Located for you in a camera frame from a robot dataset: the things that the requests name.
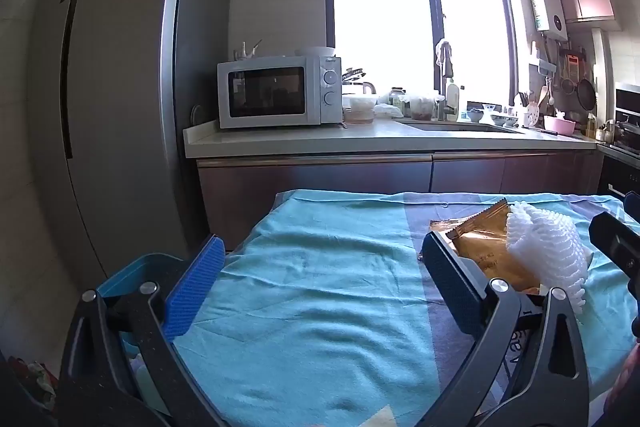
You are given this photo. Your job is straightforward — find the white kitchen countertop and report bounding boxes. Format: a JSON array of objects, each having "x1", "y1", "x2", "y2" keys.
[{"x1": 183, "y1": 117, "x2": 601, "y2": 159}]

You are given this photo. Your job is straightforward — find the steel kitchen faucet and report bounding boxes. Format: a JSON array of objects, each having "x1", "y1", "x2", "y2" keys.
[{"x1": 434, "y1": 39, "x2": 455, "y2": 120}]

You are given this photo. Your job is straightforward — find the brown snack packet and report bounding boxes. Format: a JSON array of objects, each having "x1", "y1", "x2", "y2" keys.
[{"x1": 430, "y1": 198, "x2": 543, "y2": 295}]

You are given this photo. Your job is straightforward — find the brown base cabinets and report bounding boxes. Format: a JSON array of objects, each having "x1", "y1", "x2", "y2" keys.
[{"x1": 196, "y1": 151, "x2": 603, "y2": 250}]

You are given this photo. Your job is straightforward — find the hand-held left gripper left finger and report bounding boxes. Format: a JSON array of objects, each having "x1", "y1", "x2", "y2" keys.
[{"x1": 55, "y1": 234, "x2": 226, "y2": 427}]

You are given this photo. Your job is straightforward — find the clear container with red food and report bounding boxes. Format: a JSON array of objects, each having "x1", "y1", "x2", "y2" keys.
[{"x1": 407, "y1": 94, "x2": 435, "y2": 120}]

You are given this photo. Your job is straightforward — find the grey refrigerator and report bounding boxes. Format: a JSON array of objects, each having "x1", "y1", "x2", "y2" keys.
[{"x1": 27, "y1": 0, "x2": 233, "y2": 278}]

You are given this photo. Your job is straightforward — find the red bag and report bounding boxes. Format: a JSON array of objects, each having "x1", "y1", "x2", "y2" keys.
[{"x1": 10, "y1": 357, "x2": 56, "y2": 410}]

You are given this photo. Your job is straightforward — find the kitchen window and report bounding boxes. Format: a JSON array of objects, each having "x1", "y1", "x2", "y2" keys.
[{"x1": 324, "y1": 0, "x2": 518, "y2": 118}]

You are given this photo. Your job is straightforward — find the blue trash bin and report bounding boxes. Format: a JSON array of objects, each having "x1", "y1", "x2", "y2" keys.
[{"x1": 96, "y1": 252, "x2": 201, "y2": 413}]

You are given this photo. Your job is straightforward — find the white foam fruit net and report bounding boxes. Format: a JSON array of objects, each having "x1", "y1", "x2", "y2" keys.
[{"x1": 506, "y1": 201, "x2": 593, "y2": 314}]

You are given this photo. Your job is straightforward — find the dish soap bottle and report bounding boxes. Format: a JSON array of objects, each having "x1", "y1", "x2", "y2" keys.
[{"x1": 446, "y1": 78, "x2": 461, "y2": 122}]

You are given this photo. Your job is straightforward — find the black built-in oven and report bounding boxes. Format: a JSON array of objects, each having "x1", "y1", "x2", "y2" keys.
[{"x1": 612, "y1": 82, "x2": 640, "y2": 152}]

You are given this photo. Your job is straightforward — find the kitchen sink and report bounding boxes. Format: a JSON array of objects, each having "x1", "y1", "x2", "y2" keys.
[{"x1": 400, "y1": 119, "x2": 523, "y2": 134}]

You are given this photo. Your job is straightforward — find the white ornament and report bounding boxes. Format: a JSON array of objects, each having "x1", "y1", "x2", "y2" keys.
[{"x1": 235, "y1": 39, "x2": 263, "y2": 59}]

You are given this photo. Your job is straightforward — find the white water heater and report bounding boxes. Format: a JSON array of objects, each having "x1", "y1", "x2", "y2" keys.
[{"x1": 525, "y1": 0, "x2": 569, "y2": 42}]

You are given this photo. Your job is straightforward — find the hanging frying pan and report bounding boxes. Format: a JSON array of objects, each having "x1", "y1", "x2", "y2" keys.
[{"x1": 577, "y1": 79, "x2": 597, "y2": 111}]

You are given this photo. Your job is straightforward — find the pink basin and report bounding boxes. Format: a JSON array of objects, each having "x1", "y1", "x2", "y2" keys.
[{"x1": 543, "y1": 115, "x2": 576, "y2": 136}]

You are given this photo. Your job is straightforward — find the white microwave oven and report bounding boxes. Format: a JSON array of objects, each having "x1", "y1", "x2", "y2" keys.
[{"x1": 216, "y1": 55, "x2": 343, "y2": 130}]

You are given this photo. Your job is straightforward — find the stacked clear food containers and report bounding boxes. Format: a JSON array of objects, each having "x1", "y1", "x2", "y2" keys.
[{"x1": 348, "y1": 94, "x2": 376, "y2": 125}]

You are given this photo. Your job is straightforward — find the teal and purple tablecloth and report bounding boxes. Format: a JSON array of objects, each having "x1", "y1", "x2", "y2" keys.
[{"x1": 170, "y1": 189, "x2": 640, "y2": 427}]

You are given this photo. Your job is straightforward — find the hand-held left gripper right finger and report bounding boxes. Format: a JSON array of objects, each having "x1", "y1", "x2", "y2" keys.
[{"x1": 415, "y1": 231, "x2": 593, "y2": 427}]

